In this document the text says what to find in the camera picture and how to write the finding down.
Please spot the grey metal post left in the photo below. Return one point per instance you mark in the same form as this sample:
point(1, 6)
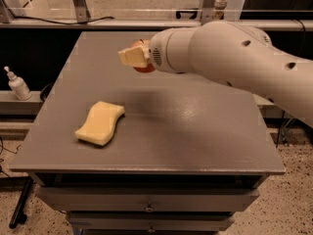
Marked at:
point(81, 10)

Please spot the grey drawer cabinet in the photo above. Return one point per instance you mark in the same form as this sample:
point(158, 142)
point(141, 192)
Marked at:
point(185, 156)

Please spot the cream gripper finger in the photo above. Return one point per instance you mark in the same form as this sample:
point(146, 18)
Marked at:
point(137, 57)

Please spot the white pump bottle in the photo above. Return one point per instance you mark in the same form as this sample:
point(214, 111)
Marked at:
point(18, 85)

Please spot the yellow sponge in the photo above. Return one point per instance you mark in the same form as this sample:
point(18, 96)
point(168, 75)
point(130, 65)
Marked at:
point(100, 123)

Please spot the black stand leg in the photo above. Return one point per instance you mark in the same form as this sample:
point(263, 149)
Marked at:
point(19, 217)

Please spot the grey metal post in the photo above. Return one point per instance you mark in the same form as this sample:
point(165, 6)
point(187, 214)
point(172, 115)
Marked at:
point(81, 10)
point(207, 8)

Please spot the red apple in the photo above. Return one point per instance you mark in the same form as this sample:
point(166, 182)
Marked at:
point(144, 43)

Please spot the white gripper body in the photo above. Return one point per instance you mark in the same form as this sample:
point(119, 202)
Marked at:
point(158, 52)

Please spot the grey metal post right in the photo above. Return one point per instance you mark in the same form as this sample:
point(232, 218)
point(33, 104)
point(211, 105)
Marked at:
point(207, 8)

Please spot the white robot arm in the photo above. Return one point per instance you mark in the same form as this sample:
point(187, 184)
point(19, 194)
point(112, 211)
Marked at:
point(231, 54)

